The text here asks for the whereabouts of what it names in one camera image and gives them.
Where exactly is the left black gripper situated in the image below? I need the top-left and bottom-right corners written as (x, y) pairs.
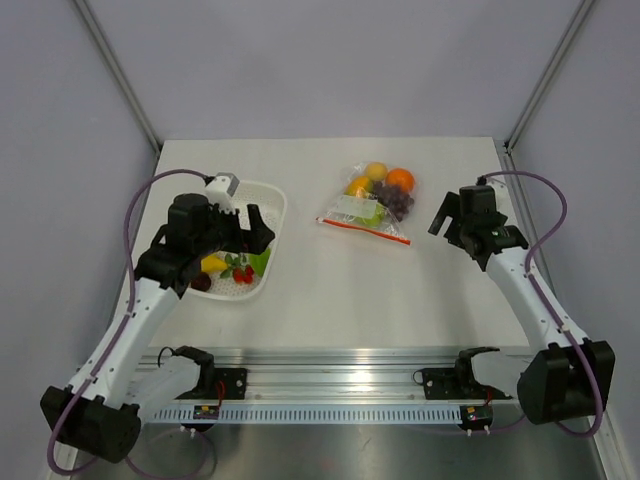
top-left (194, 199), bottom-right (274, 258)

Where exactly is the purple grape bunch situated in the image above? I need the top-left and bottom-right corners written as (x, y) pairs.
top-left (372, 182), bottom-right (414, 222)

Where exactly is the orange fruit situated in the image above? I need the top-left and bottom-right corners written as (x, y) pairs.
top-left (385, 168), bottom-right (416, 194)

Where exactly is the green apple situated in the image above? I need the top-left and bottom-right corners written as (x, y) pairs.
top-left (355, 203), bottom-right (386, 229)

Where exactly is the clear zip top bag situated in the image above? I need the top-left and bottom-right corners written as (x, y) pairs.
top-left (316, 161), bottom-right (419, 246)

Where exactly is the yellow peach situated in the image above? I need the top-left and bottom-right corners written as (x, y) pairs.
top-left (364, 162), bottom-right (388, 182)

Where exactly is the orange green mango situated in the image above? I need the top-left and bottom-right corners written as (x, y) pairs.
top-left (344, 176), bottom-right (373, 198)

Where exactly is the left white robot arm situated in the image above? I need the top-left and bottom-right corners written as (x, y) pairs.
top-left (40, 193), bottom-right (275, 463)

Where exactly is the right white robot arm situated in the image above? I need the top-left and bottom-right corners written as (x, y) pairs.
top-left (428, 185), bottom-right (615, 435)

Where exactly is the white perforated fruit basket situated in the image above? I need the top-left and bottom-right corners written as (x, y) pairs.
top-left (186, 180), bottom-right (287, 302)

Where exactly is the red strawberry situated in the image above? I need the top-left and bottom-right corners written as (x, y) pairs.
top-left (232, 265), bottom-right (254, 285)

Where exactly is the yellow pear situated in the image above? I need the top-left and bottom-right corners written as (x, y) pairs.
top-left (201, 254), bottom-right (228, 274)

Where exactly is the dark purple plum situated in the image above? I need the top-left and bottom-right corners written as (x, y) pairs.
top-left (190, 272), bottom-right (212, 292)

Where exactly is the left controller board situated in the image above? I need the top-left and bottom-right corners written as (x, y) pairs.
top-left (193, 405), bottom-right (220, 421)

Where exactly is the controller board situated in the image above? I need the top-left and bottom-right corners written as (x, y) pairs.
top-left (459, 405), bottom-right (494, 432)
top-left (193, 405), bottom-right (220, 421)

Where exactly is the right controller board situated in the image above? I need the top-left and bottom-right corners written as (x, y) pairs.
top-left (459, 405), bottom-right (494, 432)

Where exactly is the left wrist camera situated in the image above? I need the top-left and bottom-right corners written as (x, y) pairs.
top-left (204, 173), bottom-right (240, 214)

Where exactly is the right side aluminium rail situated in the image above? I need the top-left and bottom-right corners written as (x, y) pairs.
top-left (499, 142), bottom-right (581, 364)

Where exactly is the aluminium rail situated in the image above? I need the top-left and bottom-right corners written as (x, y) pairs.
top-left (499, 142), bottom-right (581, 364)
top-left (125, 347), bottom-right (536, 404)

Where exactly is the aluminium front rail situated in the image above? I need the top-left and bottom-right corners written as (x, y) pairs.
top-left (125, 347), bottom-right (536, 404)

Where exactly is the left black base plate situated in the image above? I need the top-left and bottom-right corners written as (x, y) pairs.
top-left (177, 367), bottom-right (248, 401)

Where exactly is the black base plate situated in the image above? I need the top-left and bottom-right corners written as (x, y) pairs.
top-left (412, 367), bottom-right (511, 401)
top-left (177, 367), bottom-right (248, 401)

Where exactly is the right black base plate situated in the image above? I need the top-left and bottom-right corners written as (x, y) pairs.
top-left (412, 367), bottom-right (511, 401)

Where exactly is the white slotted cable duct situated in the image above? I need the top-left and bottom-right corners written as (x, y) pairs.
top-left (150, 403), bottom-right (461, 425)

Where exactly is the right aluminium frame post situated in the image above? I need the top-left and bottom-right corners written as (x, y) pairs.
top-left (503, 0), bottom-right (599, 155)

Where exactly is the aluminium frame post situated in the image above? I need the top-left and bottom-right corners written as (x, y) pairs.
top-left (503, 0), bottom-right (599, 155)
top-left (70, 0), bottom-right (163, 158)

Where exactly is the left aluminium frame post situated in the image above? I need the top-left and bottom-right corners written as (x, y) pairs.
top-left (70, 0), bottom-right (163, 158)

